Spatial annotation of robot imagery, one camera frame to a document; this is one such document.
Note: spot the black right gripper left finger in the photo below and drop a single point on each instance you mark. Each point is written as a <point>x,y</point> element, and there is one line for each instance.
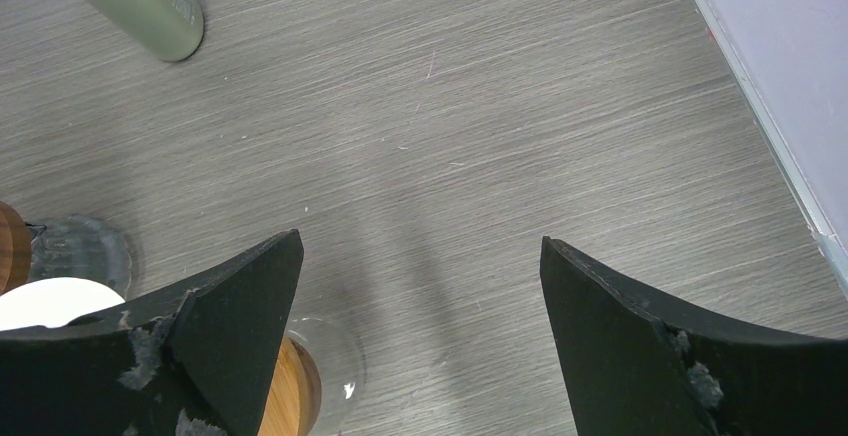
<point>192,358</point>

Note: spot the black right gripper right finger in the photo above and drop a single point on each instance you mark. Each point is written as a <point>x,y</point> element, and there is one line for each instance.
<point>639,361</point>

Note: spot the white coffee filter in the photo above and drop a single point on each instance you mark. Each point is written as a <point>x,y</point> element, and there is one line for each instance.
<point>54,302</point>

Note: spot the clear glass carafe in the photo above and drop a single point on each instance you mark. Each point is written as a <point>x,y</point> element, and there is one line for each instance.
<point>334,360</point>

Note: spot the grey glass pitcher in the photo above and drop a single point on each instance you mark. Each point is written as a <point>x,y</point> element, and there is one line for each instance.
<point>82,247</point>

